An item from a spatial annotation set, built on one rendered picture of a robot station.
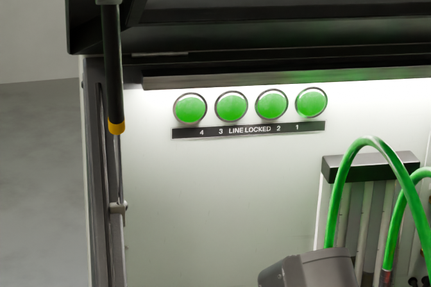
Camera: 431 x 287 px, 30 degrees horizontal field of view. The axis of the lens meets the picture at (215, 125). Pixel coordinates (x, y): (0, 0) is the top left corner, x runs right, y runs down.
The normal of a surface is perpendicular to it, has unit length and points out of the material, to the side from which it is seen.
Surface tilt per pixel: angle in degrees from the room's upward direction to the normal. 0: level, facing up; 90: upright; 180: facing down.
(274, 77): 90
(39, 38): 90
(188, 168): 90
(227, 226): 90
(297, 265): 43
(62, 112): 0
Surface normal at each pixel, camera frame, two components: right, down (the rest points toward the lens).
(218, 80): 0.18, 0.42
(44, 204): 0.03, -0.90
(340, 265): 0.55, -0.42
